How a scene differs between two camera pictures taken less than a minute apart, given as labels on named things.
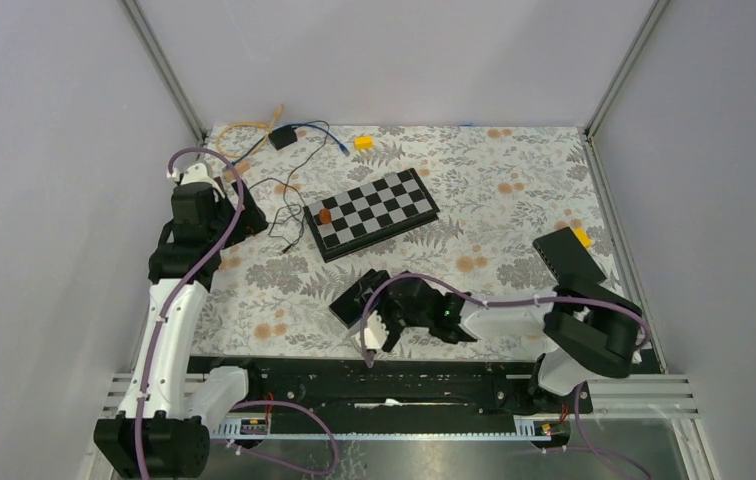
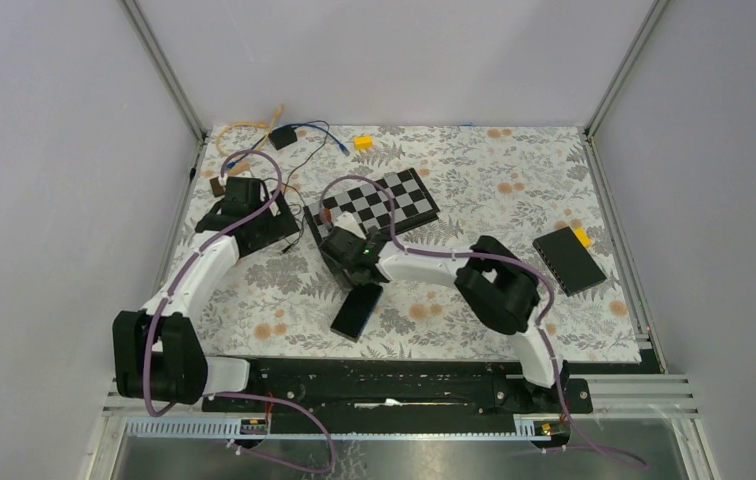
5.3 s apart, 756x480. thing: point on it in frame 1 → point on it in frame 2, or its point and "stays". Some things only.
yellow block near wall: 364,143 stays
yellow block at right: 583,237 stays
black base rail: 395,387 stays
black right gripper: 392,333 → 342,273
